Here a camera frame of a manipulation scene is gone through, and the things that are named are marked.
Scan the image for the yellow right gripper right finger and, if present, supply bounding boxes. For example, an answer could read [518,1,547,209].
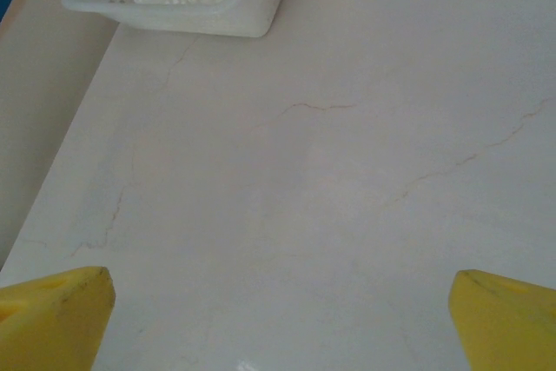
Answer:
[448,269,556,371]

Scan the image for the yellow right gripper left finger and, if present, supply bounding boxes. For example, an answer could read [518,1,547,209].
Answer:
[0,265,116,371]

